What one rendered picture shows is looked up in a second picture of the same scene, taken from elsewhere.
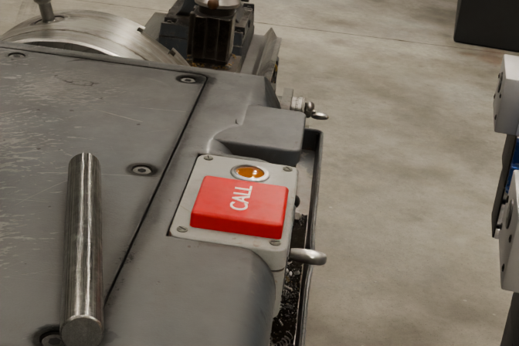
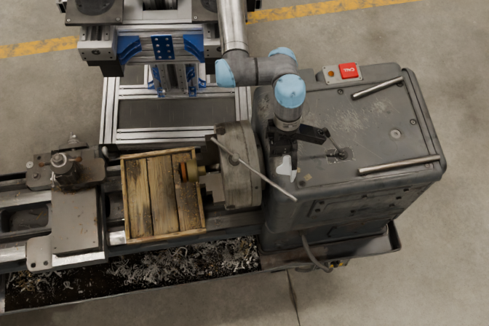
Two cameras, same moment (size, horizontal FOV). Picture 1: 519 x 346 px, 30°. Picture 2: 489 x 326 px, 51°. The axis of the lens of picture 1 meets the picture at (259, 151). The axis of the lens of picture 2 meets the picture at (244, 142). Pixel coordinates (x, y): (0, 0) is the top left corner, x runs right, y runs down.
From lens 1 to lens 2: 1.96 m
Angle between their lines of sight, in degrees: 76
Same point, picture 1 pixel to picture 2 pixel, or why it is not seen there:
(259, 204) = (349, 66)
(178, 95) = not seen: hidden behind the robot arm
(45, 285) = (388, 90)
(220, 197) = (351, 73)
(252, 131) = (308, 78)
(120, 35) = (236, 135)
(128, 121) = (318, 101)
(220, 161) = (328, 79)
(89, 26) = (238, 143)
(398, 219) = not seen: outside the picture
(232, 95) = not seen: hidden behind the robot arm
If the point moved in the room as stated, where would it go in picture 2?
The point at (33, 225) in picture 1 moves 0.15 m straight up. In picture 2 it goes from (372, 99) to (384, 76)
